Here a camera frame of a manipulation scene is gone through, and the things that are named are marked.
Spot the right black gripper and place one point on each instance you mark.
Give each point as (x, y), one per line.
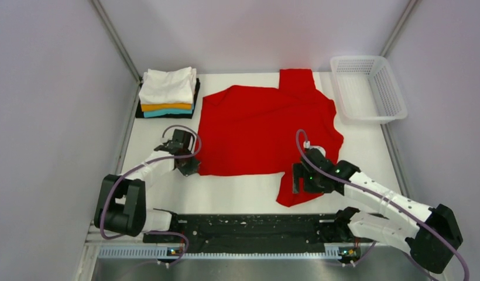
(300, 171)

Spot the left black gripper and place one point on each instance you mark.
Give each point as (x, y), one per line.
(192, 168)

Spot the red t shirt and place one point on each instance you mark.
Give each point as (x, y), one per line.
(247, 130)

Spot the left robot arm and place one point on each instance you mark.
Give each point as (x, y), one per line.
(122, 208)

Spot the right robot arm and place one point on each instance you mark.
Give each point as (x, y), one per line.
(395, 217)

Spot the teal folded t shirt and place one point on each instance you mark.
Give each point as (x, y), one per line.
(169, 113)

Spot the yellow folded t shirt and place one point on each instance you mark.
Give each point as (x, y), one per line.
(156, 107)

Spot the black folded t shirt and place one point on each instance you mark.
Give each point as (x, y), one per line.
(139, 112)

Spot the white folded t shirt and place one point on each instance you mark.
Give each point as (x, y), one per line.
(172, 87)

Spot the white plastic basket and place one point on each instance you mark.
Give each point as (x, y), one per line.
(366, 90)

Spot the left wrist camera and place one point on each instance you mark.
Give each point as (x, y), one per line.
(182, 137)

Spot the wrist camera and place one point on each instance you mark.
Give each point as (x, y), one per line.
(182, 137)
(313, 149)

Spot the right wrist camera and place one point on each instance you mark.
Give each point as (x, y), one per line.
(313, 149)

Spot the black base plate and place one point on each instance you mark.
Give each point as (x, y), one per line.
(254, 233)

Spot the aluminium frame rail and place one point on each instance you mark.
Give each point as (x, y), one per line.
(345, 254)

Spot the left corner metal post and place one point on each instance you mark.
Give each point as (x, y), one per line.
(115, 38)

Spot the corner metal post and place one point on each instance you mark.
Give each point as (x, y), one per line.
(399, 27)
(115, 38)

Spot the right corner metal post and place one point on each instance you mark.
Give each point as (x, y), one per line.
(399, 27)

